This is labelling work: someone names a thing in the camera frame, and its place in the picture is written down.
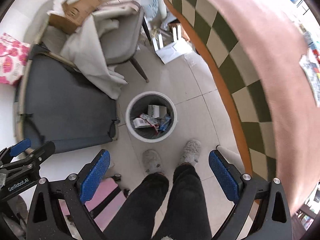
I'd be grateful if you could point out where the right black trouser leg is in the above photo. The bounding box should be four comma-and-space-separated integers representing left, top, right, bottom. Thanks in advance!
153, 163, 212, 239

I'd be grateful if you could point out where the left grey fuzzy slipper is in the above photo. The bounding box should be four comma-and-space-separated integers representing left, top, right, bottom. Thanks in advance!
142, 149, 164, 175

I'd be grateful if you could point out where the white table leg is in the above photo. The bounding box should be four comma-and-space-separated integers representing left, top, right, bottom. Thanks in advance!
216, 145, 245, 174

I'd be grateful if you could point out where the white round trash bin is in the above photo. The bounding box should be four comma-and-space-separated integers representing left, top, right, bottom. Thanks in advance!
125, 91, 177, 143

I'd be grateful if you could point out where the pink floral gift bag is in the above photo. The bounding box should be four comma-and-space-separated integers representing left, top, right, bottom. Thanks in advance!
0, 33, 31, 85

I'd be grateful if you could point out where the grey upholstered chair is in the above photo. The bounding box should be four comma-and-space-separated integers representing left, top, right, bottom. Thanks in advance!
39, 0, 153, 84

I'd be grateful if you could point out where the grey folding cot bed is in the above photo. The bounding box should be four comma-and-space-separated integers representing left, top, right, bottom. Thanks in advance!
14, 44, 119, 153

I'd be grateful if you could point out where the pink checkered tablecloth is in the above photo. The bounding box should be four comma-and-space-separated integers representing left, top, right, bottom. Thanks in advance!
164, 0, 319, 213

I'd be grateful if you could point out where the grey fuzzy slipper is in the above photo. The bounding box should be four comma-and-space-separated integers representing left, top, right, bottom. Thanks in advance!
142, 149, 164, 175
179, 139, 201, 166

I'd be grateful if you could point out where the white barcode box in bin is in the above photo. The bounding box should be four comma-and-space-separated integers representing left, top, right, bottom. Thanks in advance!
132, 118, 150, 129

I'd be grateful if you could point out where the right grey fuzzy slipper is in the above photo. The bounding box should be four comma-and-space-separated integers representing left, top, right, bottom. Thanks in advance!
179, 139, 201, 166

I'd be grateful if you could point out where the beige cloth on chair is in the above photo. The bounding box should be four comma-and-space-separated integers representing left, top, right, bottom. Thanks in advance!
60, 1, 140, 100

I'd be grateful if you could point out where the black trouser leg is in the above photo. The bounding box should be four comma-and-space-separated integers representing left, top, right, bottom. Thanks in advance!
104, 172, 169, 239
153, 163, 212, 239

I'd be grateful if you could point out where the left black trouser leg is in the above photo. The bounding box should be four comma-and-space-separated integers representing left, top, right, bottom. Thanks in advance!
104, 172, 169, 239

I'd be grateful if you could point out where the white paper envelope on floor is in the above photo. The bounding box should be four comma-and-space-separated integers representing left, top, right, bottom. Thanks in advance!
156, 39, 193, 64

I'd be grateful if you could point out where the brown cardboard box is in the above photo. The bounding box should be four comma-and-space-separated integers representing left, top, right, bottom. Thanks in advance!
48, 0, 102, 35

